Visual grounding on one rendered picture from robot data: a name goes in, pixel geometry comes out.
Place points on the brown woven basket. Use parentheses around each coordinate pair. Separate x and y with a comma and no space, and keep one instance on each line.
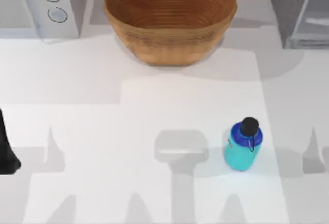
(169,26)

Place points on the blue bottle with black cap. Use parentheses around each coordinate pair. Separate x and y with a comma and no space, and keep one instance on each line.
(240,152)

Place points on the small round microwave knob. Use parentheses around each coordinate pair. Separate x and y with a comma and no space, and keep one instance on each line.
(57,14)

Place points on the pale microwave oven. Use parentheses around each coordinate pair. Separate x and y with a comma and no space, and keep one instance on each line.
(33,26)

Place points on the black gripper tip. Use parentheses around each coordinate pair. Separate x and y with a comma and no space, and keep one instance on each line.
(6,154)

